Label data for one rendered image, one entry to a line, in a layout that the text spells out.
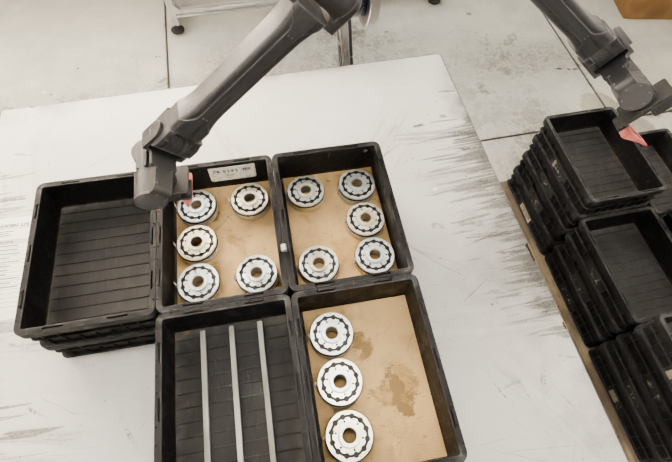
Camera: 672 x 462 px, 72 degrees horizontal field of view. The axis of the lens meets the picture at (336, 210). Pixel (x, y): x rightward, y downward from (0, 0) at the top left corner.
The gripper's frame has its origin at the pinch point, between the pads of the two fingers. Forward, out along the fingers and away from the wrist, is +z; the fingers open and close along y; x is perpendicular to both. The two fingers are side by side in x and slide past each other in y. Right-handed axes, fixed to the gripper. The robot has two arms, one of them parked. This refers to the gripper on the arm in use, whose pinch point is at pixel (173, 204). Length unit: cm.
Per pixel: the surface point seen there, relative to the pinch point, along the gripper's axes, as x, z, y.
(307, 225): 2.5, 22.4, 30.0
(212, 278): -10.2, 20.1, 4.6
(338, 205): 7.5, 22.3, 39.5
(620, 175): 24, 54, 155
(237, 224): 5.7, 22.9, 11.3
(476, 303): -22, 34, 74
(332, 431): -49, 19, 28
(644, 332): -34, 54, 134
